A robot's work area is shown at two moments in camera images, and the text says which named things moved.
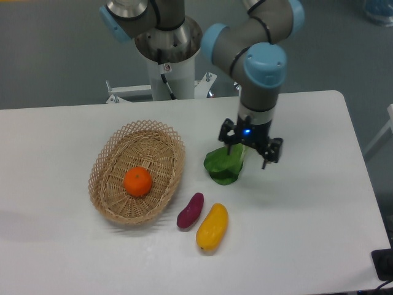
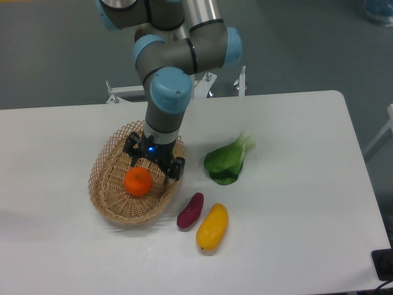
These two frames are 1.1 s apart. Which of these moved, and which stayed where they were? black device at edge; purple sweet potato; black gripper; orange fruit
Moved: black gripper
Stayed: orange fruit; black device at edge; purple sweet potato
